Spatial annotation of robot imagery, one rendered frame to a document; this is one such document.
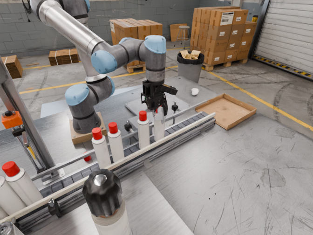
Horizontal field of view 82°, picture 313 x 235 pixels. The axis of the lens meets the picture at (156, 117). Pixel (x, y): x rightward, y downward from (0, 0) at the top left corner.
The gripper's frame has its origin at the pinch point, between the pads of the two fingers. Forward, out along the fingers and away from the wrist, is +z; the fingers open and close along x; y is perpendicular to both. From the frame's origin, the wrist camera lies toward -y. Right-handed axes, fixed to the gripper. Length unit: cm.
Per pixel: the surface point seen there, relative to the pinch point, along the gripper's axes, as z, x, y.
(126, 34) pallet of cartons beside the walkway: 24, -281, -132
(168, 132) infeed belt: 13.7, -1.5, -7.7
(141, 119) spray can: -4.4, 1.3, 10.2
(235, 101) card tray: 17, -2, -70
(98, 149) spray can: 0.7, 2.0, 30.4
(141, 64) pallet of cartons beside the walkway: 89, -281, -161
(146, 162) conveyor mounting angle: 18.0, 5.8, 11.7
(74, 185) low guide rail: 10.6, 4.4, 42.4
